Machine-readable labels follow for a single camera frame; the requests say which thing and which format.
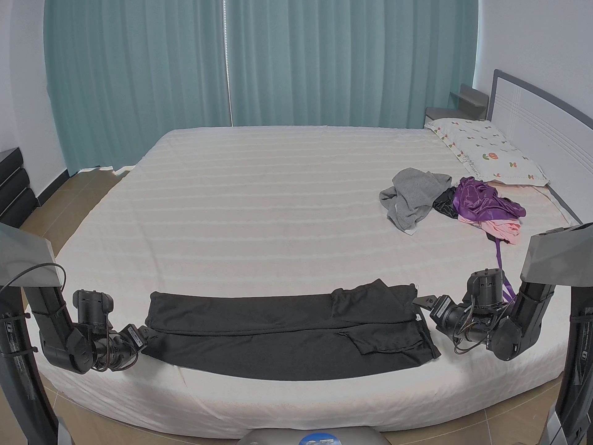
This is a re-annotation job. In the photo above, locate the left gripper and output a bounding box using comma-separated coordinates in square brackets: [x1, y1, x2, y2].
[123, 324, 156, 356]

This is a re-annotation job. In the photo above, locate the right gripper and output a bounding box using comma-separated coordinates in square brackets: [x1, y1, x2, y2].
[411, 295, 457, 330]

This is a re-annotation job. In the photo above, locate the black T-shirt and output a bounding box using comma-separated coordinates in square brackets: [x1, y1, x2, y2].
[141, 278, 442, 383]

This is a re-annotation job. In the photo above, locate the bed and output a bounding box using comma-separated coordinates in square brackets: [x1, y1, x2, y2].
[35, 69, 593, 437]

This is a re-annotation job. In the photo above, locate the black shiny garment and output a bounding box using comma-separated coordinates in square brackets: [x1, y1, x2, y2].
[433, 187, 458, 220]

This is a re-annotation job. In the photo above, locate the pink garment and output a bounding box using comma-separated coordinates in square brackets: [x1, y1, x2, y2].
[458, 217, 521, 247]

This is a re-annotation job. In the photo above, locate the grey garment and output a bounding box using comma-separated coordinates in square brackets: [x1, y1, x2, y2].
[379, 167, 453, 236]

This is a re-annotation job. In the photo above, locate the purple garment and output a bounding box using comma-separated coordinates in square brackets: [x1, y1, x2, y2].
[453, 176, 526, 302]

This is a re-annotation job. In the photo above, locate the white printed pillow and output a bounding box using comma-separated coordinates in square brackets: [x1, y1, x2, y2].
[425, 118, 549, 188]

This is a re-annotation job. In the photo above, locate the black chest of drawers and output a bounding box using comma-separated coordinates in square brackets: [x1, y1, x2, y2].
[0, 146, 39, 231]

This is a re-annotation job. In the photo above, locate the grey bedside table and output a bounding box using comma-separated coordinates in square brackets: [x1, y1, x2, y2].
[425, 84, 490, 121]

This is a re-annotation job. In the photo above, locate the blue-green curtain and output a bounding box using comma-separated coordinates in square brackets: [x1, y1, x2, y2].
[43, 0, 232, 177]
[225, 0, 480, 129]

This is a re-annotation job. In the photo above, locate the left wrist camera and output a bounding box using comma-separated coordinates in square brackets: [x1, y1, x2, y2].
[73, 289, 115, 330]

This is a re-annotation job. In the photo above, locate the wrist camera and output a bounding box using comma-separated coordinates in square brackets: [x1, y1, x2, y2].
[467, 269, 505, 316]
[73, 289, 115, 330]

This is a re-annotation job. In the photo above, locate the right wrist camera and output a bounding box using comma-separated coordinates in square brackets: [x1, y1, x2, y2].
[467, 269, 505, 316]

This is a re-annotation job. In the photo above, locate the black cable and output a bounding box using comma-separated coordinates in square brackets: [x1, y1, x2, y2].
[0, 262, 65, 295]

